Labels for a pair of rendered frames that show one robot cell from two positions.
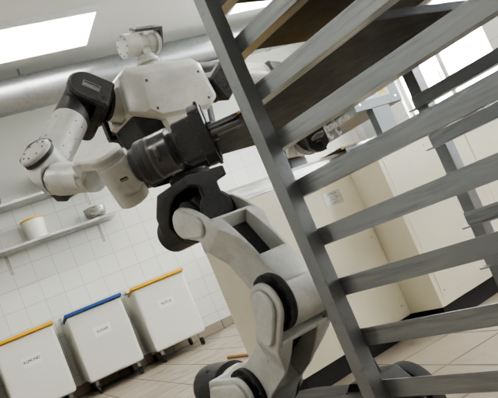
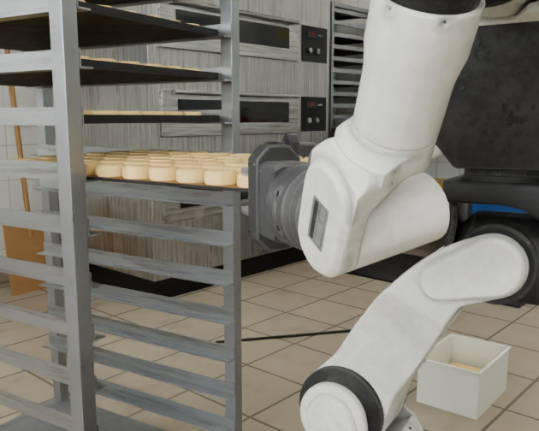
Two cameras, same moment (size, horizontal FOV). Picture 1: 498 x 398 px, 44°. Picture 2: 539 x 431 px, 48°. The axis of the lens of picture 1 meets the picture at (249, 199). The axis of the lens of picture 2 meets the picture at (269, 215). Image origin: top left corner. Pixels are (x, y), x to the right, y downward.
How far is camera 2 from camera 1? 2.40 m
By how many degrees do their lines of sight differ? 157
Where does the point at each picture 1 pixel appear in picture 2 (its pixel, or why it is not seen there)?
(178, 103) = not seen: hidden behind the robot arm
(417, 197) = (150, 263)
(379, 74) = (139, 191)
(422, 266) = (164, 303)
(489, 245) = (129, 294)
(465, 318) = (155, 333)
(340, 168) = (186, 233)
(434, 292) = not seen: outside the picture
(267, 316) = not seen: hidden behind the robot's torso
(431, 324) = (174, 338)
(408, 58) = (123, 191)
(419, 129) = (134, 227)
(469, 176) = (123, 258)
